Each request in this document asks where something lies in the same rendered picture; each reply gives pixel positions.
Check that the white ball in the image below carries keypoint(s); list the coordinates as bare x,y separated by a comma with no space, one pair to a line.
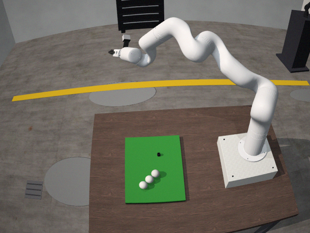
143,185
155,173
149,179

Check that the green turf mat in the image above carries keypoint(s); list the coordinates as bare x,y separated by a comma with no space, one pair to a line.
145,154

